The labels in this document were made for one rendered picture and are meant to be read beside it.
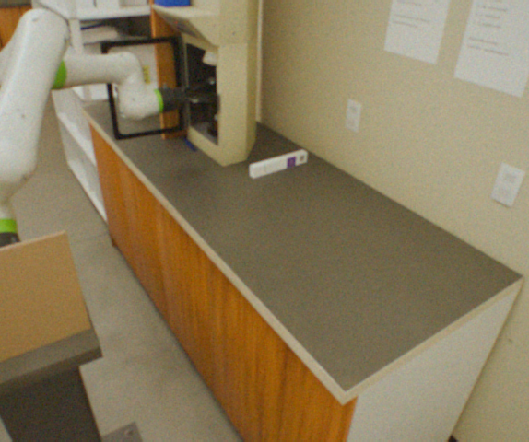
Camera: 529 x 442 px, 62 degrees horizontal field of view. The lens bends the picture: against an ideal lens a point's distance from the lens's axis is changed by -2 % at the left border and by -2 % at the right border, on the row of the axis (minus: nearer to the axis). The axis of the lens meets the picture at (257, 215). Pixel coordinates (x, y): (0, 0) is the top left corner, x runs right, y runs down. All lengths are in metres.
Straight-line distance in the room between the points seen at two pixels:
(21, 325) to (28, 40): 0.66
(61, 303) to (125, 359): 1.26
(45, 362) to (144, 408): 1.07
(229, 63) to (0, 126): 0.90
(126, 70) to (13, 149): 0.75
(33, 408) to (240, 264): 0.63
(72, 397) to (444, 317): 0.97
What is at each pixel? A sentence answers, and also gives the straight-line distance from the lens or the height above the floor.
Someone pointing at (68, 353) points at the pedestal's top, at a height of 0.94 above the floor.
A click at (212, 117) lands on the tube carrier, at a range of 1.84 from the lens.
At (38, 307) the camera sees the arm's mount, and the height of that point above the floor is 1.06.
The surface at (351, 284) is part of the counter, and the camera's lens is 1.25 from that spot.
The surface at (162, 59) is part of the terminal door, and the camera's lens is 1.90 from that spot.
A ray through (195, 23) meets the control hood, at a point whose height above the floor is 1.49.
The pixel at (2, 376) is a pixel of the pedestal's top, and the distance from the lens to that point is 1.13.
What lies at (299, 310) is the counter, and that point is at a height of 0.94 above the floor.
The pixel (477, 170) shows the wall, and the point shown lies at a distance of 1.48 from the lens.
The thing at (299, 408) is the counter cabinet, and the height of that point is 0.66.
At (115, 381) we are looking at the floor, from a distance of 2.24.
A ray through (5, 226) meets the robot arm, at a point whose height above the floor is 1.20.
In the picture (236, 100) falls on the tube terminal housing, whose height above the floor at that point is 1.20.
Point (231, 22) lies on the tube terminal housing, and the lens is 1.65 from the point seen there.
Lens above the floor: 1.75
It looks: 33 degrees down
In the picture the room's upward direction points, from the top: 2 degrees clockwise
